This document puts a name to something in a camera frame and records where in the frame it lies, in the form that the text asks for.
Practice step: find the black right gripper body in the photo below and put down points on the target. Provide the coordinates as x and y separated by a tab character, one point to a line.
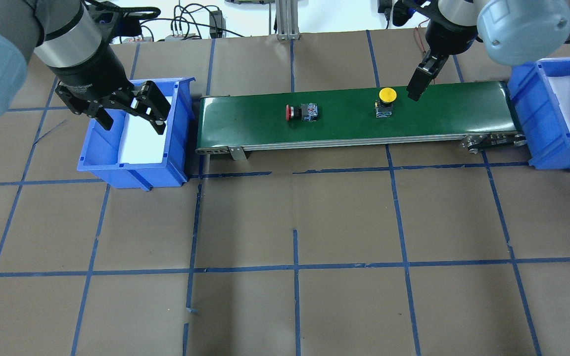
444	37

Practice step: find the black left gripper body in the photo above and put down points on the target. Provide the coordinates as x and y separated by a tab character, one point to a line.
93	66

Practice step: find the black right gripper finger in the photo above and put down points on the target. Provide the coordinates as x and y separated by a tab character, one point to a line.
426	71

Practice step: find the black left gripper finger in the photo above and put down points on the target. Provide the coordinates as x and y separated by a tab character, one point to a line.
96	111
152	105

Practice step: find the yellow push button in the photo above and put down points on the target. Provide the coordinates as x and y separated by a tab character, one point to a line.
384	103

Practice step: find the red push button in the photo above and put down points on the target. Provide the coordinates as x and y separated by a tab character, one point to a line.
306	112

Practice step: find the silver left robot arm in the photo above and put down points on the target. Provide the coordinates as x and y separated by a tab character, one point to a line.
72	38

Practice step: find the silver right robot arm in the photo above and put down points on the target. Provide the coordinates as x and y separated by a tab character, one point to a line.
513	32

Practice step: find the white foam pad left bin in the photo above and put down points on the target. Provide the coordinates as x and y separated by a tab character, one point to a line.
139	143

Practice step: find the blue bin far left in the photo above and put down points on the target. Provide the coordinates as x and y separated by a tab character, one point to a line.
99	154

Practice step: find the blue bin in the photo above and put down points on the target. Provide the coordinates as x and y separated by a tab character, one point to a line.
539	113
99	154

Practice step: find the green conveyor belt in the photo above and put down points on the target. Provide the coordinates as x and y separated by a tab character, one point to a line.
479	116

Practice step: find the black power adapter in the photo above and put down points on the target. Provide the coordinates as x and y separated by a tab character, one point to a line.
217	25

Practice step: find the blue bin near right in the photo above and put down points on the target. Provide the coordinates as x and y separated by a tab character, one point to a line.
539	113

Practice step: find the aluminium frame post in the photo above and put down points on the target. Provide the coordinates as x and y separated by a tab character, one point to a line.
287	28

